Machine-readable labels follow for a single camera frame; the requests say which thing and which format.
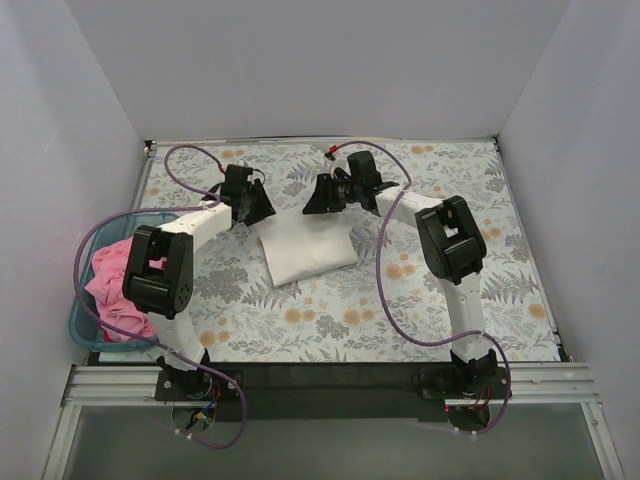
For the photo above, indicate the floral table cloth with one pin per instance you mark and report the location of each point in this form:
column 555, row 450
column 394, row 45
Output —
column 240, row 315

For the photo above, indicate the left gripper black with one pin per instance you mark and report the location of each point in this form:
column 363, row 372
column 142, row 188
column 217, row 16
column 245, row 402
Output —
column 248, row 201

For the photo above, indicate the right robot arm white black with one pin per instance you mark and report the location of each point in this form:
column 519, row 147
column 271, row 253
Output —
column 452, row 247

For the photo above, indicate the pink t shirt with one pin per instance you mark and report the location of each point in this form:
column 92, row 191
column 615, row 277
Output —
column 109, row 265

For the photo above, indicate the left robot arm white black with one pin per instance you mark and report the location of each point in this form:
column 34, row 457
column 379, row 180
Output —
column 159, row 274

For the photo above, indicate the teal plastic basket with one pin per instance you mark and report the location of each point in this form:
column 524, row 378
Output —
column 83, row 328

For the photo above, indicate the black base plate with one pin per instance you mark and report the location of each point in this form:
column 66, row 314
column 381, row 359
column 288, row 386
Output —
column 319, row 391

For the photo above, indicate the white t shirt robot print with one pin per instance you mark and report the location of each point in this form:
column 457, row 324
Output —
column 298, row 246

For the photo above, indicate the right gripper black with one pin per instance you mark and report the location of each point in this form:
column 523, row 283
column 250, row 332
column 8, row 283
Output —
column 331, row 192

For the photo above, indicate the aluminium frame rail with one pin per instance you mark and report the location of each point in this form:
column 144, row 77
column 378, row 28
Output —
column 527, row 383

